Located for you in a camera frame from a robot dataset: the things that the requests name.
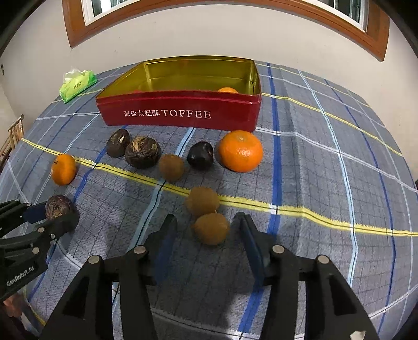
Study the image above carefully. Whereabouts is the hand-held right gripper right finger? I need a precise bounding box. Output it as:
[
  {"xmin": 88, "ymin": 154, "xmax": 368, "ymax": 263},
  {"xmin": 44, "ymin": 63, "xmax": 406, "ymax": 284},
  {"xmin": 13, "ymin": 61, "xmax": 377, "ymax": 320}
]
[{"xmin": 234, "ymin": 212, "xmax": 381, "ymax": 340}]

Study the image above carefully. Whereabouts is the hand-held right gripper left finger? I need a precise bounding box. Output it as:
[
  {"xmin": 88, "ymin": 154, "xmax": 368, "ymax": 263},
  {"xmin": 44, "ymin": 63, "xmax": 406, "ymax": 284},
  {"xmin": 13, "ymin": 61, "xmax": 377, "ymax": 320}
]
[{"xmin": 39, "ymin": 214, "xmax": 178, "ymax": 340}]

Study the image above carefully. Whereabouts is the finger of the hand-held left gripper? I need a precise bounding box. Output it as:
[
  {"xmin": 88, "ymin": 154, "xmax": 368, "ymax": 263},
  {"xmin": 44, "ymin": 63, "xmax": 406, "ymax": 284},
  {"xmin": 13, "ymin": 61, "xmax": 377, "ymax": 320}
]
[
  {"xmin": 0, "ymin": 212, "xmax": 80, "ymax": 259},
  {"xmin": 0, "ymin": 200, "xmax": 48, "ymax": 234}
]

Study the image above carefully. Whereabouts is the dark round water chestnut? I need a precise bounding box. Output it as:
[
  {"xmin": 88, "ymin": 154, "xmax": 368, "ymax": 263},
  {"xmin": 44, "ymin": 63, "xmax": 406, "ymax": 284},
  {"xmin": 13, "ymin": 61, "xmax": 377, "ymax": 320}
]
[{"xmin": 45, "ymin": 195, "xmax": 79, "ymax": 220}]

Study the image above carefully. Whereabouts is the small mandarin with stem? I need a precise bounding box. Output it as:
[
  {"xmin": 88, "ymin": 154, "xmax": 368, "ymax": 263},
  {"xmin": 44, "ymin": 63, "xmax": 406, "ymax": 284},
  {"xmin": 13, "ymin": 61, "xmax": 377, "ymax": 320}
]
[{"xmin": 51, "ymin": 154, "xmax": 78, "ymax": 186}]

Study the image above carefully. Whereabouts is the large fibrous water chestnut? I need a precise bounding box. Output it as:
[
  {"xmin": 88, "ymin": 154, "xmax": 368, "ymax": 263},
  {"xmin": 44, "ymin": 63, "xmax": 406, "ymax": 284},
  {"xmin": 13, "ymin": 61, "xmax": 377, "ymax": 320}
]
[{"xmin": 125, "ymin": 136, "xmax": 161, "ymax": 169}]

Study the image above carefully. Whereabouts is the dark purple plum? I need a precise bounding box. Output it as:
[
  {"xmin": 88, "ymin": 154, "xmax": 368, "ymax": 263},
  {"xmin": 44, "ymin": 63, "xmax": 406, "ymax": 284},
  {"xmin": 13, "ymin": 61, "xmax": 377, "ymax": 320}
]
[{"xmin": 187, "ymin": 141, "xmax": 214, "ymax": 171}]

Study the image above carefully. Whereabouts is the large orange mandarin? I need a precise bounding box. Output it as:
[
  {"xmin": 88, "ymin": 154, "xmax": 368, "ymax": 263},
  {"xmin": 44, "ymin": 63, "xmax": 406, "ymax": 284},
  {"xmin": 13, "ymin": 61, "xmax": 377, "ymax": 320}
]
[{"xmin": 218, "ymin": 130, "xmax": 264, "ymax": 173}]

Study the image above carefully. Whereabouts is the water chestnut with white mark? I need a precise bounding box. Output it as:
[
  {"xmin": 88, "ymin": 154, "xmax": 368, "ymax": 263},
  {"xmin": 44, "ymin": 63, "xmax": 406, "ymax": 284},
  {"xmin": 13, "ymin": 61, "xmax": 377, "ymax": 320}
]
[{"xmin": 106, "ymin": 128, "xmax": 131, "ymax": 158}]

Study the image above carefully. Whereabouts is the red and gold tin box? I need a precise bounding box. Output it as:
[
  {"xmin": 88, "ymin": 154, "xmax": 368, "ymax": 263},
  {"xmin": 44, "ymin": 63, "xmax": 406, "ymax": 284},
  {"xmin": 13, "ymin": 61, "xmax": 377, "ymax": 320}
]
[{"xmin": 95, "ymin": 55, "xmax": 262, "ymax": 133}]

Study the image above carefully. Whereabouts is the light wooden chair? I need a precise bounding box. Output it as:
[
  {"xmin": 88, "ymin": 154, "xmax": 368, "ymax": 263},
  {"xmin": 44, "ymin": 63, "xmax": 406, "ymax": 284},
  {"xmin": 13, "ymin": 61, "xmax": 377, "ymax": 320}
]
[{"xmin": 0, "ymin": 114, "xmax": 25, "ymax": 171}]

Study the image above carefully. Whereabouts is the blue plaid cloth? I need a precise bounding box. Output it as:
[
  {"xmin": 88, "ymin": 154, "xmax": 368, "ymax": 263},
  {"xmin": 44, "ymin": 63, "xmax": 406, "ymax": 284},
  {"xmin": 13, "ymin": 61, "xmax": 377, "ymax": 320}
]
[{"xmin": 0, "ymin": 60, "xmax": 418, "ymax": 340}]

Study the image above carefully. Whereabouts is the green tissue pack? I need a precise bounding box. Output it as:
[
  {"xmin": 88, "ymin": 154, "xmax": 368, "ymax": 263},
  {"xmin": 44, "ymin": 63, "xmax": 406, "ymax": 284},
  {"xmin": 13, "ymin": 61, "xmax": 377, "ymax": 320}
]
[{"xmin": 59, "ymin": 67, "xmax": 98, "ymax": 104}]

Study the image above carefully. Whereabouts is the brown wooden window frame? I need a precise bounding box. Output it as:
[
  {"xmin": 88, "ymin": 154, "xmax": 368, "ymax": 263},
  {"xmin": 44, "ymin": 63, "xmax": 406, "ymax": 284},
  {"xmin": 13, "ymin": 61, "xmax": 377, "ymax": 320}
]
[{"xmin": 62, "ymin": 0, "xmax": 391, "ymax": 63}]

